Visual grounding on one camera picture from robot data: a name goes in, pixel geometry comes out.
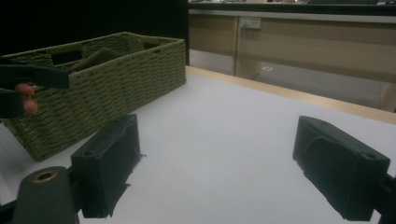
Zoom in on white wall socket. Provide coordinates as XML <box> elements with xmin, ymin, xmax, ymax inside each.
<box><xmin>239</xmin><ymin>17</ymin><xmax>262</xmax><ymax>31</ymax></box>

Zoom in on black curtain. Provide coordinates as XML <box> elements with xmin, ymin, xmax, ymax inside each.
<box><xmin>0</xmin><ymin>0</ymin><xmax>190</xmax><ymax>65</ymax></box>

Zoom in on white table cover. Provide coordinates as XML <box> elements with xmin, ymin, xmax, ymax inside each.
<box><xmin>0</xmin><ymin>73</ymin><xmax>396</xmax><ymax>224</ymax></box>

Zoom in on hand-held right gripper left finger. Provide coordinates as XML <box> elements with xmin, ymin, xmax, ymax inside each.
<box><xmin>70</xmin><ymin>113</ymin><xmax>144</xmax><ymax>218</ymax></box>

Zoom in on green woven basket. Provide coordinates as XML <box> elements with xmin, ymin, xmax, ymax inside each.
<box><xmin>0</xmin><ymin>31</ymin><xmax>187</xmax><ymax>162</ymax></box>

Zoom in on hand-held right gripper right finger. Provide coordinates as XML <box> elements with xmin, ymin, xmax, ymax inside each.
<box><xmin>292</xmin><ymin>115</ymin><xmax>391</xmax><ymax>222</ymax></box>

